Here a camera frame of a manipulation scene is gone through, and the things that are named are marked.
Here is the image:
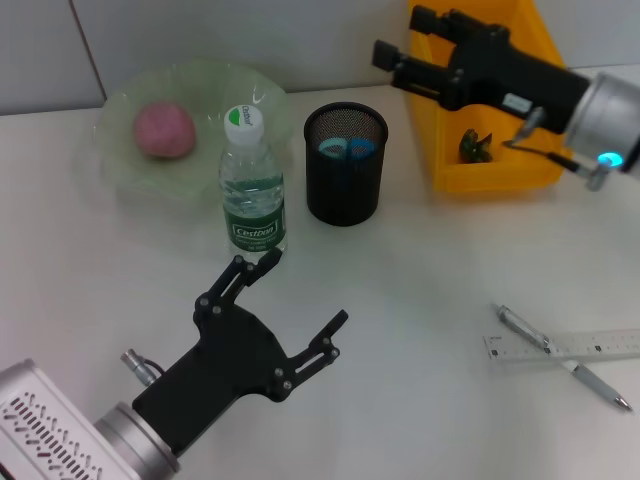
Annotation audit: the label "green plastic wrapper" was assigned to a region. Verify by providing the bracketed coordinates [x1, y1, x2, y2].
[458, 128, 496, 164]

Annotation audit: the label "clear plastic ruler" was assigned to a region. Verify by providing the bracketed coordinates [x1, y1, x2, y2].
[482, 327, 640, 364]

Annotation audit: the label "blue and teal scissors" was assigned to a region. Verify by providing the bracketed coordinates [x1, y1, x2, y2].
[318, 137, 376, 162]

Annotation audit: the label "green glass fruit plate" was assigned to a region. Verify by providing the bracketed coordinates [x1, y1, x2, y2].
[92, 58, 295, 206]

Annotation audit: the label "black mesh pen holder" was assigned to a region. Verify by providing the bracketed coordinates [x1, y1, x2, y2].
[303, 102, 390, 227]

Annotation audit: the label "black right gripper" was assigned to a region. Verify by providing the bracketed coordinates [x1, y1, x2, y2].
[371, 4, 592, 136]

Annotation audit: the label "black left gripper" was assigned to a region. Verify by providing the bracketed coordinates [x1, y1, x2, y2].
[131, 246, 351, 456]

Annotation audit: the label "clear grey ballpoint pen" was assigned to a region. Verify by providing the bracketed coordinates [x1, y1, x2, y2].
[492, 303, 634, 414]

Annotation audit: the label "pink peach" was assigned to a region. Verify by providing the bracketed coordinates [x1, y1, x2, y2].
[132, 101, 196, 160]

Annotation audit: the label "yellow plastic bin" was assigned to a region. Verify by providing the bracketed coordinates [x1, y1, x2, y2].
[407, 0, 583, 194]

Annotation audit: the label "clear green-label water bottle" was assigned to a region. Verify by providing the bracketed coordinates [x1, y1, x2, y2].
[218, 103, 290, 264]

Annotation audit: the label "left gripper connector cable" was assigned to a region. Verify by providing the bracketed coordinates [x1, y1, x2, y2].
[121, 349, 167, 388]

